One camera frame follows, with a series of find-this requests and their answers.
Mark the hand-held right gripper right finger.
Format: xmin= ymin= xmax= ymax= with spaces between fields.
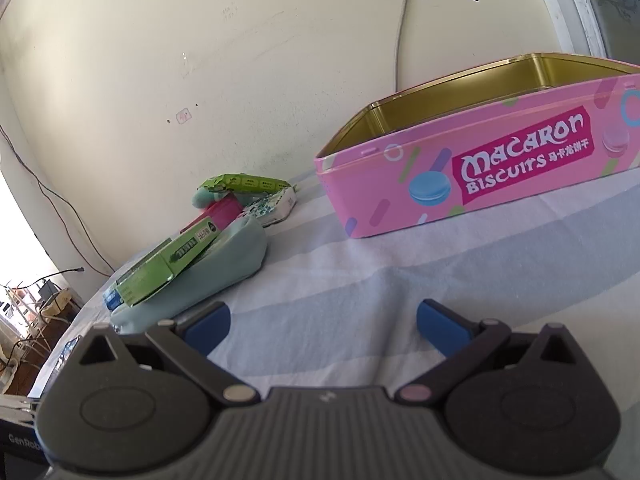
xmin=395 ymin=299 xmax=588 ymax=406

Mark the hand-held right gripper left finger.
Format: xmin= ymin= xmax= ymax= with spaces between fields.
xmin=75 ymin=301 xmax=261 ymax=406

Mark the teal fabric pouch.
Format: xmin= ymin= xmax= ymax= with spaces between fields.
xmin=110 ymin=216 xmax=268 ymax=335

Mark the green box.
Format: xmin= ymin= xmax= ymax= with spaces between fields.
xmin=116 ymin=220 xmax=223 ymax=307

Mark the blue small packet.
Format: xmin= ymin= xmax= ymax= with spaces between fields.
xmin=102 ymin=285 xmax=126 ymax=311

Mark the pink pouch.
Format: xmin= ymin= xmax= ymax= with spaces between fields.
xmin=180 ymin=195 xmax=246 ymax=233

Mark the teal plush toy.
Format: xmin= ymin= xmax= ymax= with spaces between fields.
xmin=192 ymin=185 xmax=236 ymax=211

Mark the white green-print tissue pack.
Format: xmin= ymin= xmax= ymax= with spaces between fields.
xmin=240 ymin=185 xmax=299 ymax=227

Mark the green snack packet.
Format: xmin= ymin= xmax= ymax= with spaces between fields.
xmin=197 ymin=172 xmax=291 ymax=196

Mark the pink biscuit tin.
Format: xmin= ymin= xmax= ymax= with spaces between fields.
xmin=314 ymin=52 xmax=640 ymax=239

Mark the cluttered wooden desk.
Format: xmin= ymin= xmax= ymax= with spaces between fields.
xmin=0 ymin=275 xmax=85 ymax=396

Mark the dark wall cable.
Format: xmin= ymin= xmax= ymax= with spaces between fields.
xmin=0 ymin=125 xmax=115 ymax=277

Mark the grey wall cable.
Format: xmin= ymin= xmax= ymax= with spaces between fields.
xmin=392 ymin=0 xmax=411 ymax=92

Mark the white window frame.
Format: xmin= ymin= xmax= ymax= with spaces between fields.
xmin=530 ymin=0 xmax=607 ymax=57

